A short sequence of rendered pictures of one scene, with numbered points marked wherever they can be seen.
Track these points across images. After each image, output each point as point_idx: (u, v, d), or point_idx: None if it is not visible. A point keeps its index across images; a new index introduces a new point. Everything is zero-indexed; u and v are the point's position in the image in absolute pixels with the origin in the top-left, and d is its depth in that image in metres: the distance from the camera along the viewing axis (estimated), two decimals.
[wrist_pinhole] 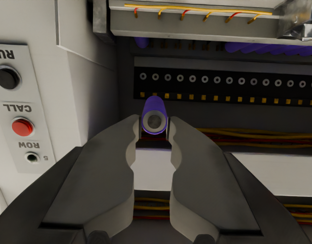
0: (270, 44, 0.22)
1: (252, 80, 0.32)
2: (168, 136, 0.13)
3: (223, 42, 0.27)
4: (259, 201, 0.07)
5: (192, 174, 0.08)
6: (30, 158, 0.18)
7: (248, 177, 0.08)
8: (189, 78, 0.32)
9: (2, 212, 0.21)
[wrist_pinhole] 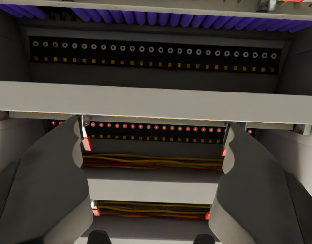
0: (89, 10, 0.31)
1: (121, 47, 0.42)
2: (225, 142, 0.12)
3: None
4: None
5: (241, 183, 0.08)
6: None
7: (308, 204, 0.07)
8: (72, 45, 0.42)
9: None
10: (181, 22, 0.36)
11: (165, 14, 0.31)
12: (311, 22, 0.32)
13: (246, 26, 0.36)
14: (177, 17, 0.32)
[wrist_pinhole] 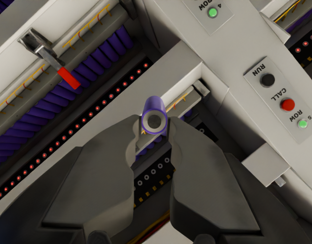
0: None
1: None
2: (168, 136, 0.13)
3: None
4: (259, 201, 0.07)
5: (192, 174, 0.08)
6: None
7: (248, 177, 0.08)
8: None
9: None
10: None
11: None
12: None
13: (155, 142, 0.40)
14: None
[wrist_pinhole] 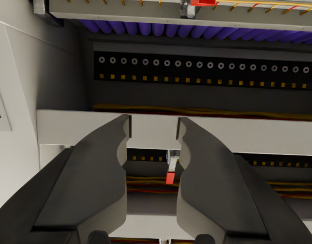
0: (190, 26, 0.26)
1: (198, 63, 0.37)
2: (178, 136, 0.13)
3: (164, 27, 0.32)
4: (268, 205, 0.07)
5: (200, 174, 0.08)
6: None
7: (258, 181, 0.08)
8: (142, 61, 0.37)
9: None
10: (282, 38, 0.31)
11: (282, 31, 0.26)
12: None
13: None
14: (290, 34, 0.28)
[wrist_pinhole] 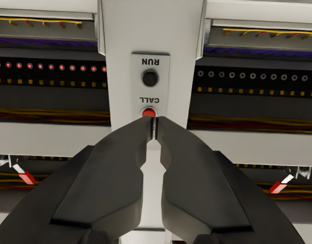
0: None
1: (293, 76, 0.38)
2: (156, 136, 0.13)
3: None
4: (248, 197, 0.07)
5: (183, 173, 0.08)
6: None
7: (237, 174, 0.08)
8: (240, 75, 0.38)
9: None
10: None
11: None
12: None
13: None
14: None
